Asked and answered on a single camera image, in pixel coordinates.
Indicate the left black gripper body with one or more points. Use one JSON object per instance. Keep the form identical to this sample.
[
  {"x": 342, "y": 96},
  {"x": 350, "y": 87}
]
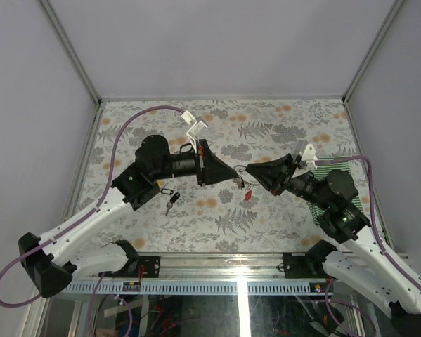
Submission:
[{"x": 190, "y": 163}]

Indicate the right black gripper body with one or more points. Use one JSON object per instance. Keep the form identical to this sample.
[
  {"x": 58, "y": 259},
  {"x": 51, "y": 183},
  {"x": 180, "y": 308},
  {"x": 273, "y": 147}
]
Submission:
[{"x": 303, "y": 185}]

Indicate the silver keyring with keys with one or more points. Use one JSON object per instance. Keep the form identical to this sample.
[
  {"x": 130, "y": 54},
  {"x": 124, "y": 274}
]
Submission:
[{"x": 240, "y": 181}]

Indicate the red key tag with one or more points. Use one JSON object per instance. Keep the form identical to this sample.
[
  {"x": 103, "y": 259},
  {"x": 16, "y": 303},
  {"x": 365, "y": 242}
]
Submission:
[{"x": 248, "y": 195}]

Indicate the black key tag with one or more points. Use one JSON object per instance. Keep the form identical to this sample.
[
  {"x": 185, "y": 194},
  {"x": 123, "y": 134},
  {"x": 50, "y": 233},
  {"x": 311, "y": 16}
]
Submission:
[{"x": 166, "y": 191}]

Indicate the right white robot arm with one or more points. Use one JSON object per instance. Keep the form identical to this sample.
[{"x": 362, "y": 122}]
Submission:
[{"x": 385, "y": 279}]

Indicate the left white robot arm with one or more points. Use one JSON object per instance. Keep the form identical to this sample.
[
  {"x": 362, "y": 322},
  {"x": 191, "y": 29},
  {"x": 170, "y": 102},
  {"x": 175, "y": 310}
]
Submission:
[{"x": 128, "y": 192}]

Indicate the green striped cloth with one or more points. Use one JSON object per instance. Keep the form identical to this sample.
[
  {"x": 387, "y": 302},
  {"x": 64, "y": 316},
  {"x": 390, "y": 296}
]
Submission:
[{"x": 320, "y": 173}]

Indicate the black tagged key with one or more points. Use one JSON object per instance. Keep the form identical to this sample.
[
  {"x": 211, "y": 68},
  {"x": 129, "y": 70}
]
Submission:
[{"x": 171, "y": 202}]

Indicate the floral patterned table mat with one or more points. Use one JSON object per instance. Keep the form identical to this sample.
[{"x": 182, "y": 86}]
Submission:
[{"x": 214, "y": 219}]

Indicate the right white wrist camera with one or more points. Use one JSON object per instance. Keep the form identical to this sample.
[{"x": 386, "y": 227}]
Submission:
[{"x": 304, "y": 155}]

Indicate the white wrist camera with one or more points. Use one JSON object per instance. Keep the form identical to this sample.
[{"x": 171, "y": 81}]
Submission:
[
  {"x": 196, "y": 125},
  {"x": 304, "y": 155}
]

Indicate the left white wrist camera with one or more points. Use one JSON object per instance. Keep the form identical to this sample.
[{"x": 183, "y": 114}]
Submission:
[{"x": 196, "y": 125}]

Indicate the aluminium front rail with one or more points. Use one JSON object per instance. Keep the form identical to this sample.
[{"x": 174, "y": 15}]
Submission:
[{"x": 217, "y": 265}]

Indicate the white slotted cable duct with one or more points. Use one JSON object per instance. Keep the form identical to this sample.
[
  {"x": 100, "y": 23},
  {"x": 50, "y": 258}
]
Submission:
[{"x": 107, "y": 286}]

